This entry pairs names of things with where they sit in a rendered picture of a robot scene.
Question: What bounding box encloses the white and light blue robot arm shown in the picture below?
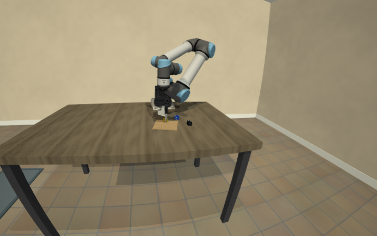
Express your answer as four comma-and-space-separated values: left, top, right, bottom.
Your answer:
151, 38, 216, 107

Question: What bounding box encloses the tan square mat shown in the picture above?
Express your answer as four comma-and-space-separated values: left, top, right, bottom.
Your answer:
153, 120, 178, 131

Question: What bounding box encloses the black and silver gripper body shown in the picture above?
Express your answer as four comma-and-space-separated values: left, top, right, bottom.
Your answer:
155, 86, 170, 107

